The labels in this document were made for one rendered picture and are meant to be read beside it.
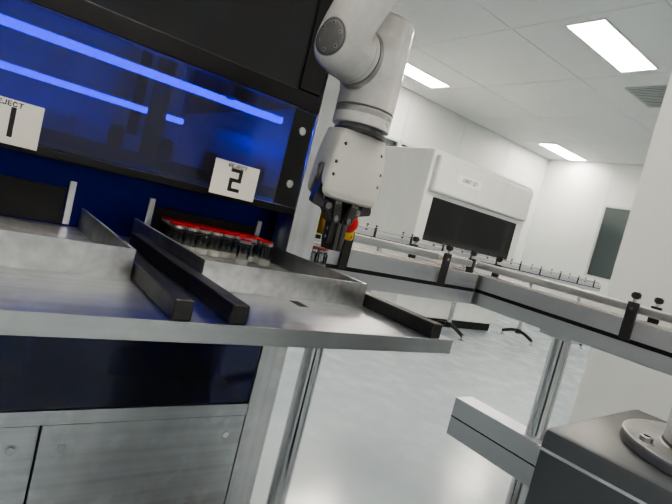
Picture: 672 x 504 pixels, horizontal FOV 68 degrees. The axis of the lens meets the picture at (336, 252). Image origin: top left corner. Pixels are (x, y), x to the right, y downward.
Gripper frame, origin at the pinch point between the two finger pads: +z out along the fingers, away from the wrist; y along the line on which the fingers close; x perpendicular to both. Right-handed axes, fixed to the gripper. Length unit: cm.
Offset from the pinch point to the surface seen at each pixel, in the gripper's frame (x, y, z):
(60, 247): 3.0, 35.0, 6.8
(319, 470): -85, -84, 97
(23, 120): -22.9, 38.7, -5.3
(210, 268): 2.9, 18.9, 6.8
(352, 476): -78, -96, 97
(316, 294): 2.9, 2.6, 8.4
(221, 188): -22.9, 8.9, -2.7
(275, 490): -39, -30, 69
